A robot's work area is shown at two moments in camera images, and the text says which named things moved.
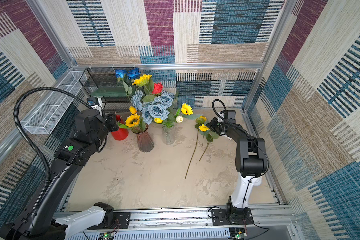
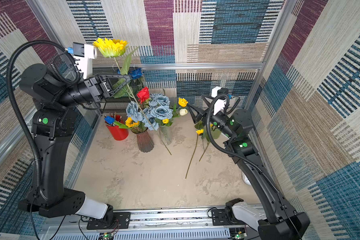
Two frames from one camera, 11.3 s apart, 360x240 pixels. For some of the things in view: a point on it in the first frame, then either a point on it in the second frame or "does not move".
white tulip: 179,119 to 183,111
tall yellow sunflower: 142,81 to 111,48
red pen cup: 121,134 does not move
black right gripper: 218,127 to 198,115
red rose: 157,88 to 143,94
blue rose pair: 131,74 does not move
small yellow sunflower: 186,109 to 182,102
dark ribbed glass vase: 144,141 does not move
